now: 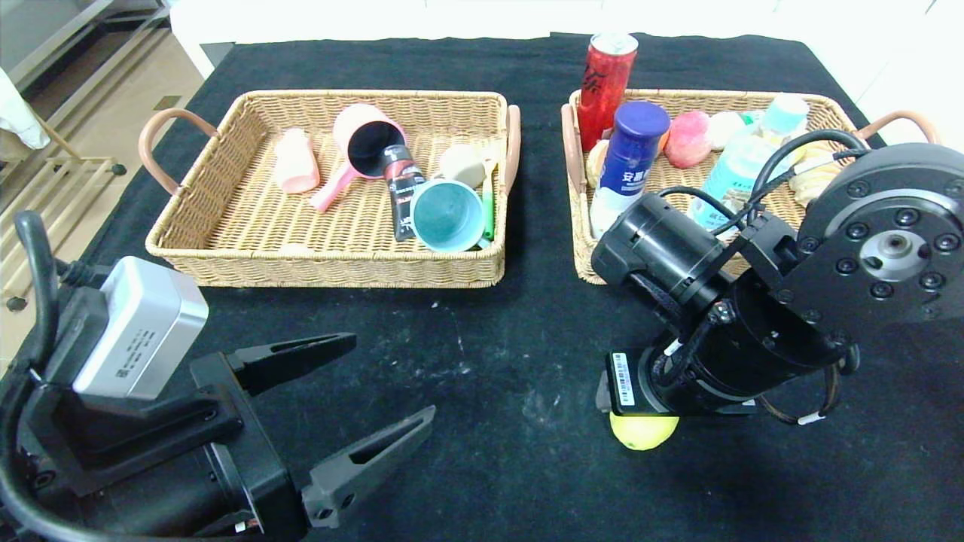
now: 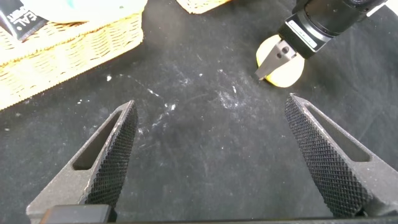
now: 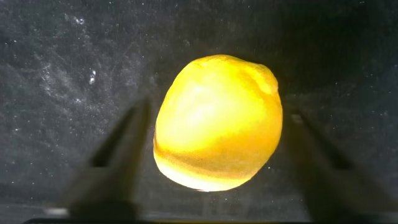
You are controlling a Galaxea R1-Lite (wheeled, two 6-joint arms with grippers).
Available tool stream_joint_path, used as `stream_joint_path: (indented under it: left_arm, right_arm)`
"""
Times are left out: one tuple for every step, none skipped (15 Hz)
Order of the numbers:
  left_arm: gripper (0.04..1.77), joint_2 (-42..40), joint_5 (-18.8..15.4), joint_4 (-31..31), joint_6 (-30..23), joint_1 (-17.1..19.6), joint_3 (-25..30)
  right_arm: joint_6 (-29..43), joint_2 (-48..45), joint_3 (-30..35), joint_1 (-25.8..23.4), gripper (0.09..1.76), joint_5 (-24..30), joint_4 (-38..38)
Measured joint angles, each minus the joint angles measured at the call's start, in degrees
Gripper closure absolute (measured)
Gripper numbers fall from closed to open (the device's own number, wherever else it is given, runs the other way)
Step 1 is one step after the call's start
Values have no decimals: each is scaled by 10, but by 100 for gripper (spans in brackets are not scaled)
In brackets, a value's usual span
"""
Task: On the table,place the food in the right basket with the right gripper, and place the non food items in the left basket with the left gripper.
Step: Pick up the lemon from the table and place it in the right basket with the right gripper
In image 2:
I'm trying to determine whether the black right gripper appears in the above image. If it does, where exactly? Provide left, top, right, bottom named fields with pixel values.
left=254, top=0, right=361, bottom=81

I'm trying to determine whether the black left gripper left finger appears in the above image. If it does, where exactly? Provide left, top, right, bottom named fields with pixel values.
left=25, top=100, right=138, bottom=223

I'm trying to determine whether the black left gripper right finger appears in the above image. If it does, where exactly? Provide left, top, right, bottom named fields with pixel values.
left=285, top=93, right=398, bottom=217

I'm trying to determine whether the yellow lemon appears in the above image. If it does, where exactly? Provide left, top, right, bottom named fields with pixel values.
left=256, top=34, right=306, bottom=89

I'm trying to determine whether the black face wash tube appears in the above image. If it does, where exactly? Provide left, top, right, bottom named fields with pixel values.
left=0, top=0, right=49, bottom=43

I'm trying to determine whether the wicker basket holding food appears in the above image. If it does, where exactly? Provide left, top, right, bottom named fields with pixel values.
left=175, top=0, right=233, bottom=15

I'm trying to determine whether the wicker basket holding kitchen toys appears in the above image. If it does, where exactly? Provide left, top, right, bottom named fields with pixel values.
left=0, top=0, right=144, bottom=111

